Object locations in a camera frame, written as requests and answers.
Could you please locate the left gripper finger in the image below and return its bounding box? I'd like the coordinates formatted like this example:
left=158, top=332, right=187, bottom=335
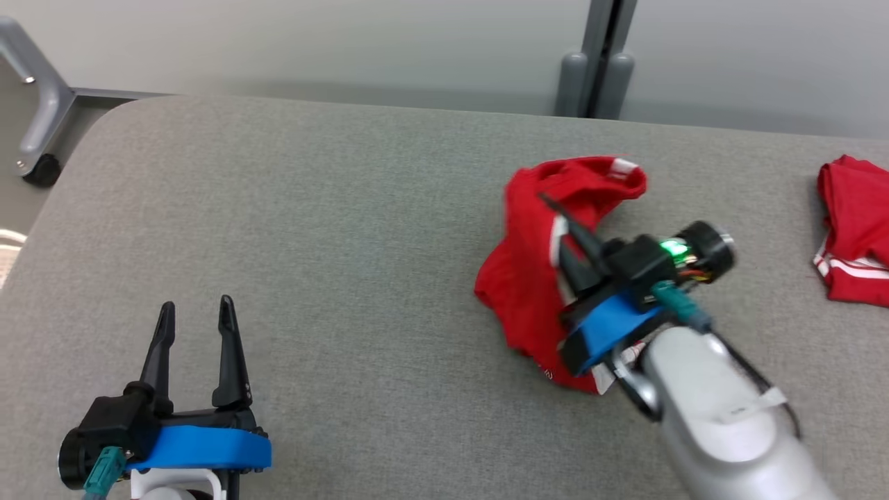
left=138, top=301, right=176, bottom=417
left=211, top=295, right=253, bottom=410

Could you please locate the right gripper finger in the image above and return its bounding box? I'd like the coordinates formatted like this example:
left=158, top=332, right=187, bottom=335
left=538, top=193, right=613, bottom=269
left=558, top=236, right=603, bottom=294

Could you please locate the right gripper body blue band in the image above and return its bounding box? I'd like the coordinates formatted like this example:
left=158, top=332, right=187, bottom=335
left=559, top=281, right=667, bottom=376

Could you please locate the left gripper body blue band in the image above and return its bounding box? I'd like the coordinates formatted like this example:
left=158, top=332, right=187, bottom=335
left=128, top=408, right=273, bottom=474

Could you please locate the red jersey with Bulls print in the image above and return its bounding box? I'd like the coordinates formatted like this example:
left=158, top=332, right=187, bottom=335
left=474, top=156, right=649, bottom=395

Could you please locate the red jersey with white sleeves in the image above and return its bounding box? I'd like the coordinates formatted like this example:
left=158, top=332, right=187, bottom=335
left=813, top=154, right=889, bottom=308

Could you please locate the black caster wheel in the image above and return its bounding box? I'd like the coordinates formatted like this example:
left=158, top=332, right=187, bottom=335
left=21, top=153, right=62, bottom=188

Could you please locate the grey cart leg with wheel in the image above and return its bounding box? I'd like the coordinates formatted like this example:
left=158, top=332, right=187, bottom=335
left=0, top=15, right=178, bottom=174

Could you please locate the right camera cable teal plug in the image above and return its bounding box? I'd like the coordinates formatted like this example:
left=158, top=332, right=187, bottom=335
left=651, top=280, right=803, bottom=442

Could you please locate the camera cable teal plug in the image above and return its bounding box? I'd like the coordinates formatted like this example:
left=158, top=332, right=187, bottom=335
left=83, top=447, right=129, bottom=500
left=651, top=280, right=803, bottom=442

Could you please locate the left camera cable teal plug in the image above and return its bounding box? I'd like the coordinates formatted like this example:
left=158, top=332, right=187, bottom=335
left=83, top=447, right=129, bottom=500

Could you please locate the grey cylindrical post foot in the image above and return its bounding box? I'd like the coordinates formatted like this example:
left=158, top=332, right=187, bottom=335
left=606, top=52, right=636, bottom=120
left=556, top=50, right=590, bottom=117

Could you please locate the dark grey partition post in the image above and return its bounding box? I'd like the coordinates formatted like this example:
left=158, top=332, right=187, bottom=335
left=582, top=0, right=638, bottom=119

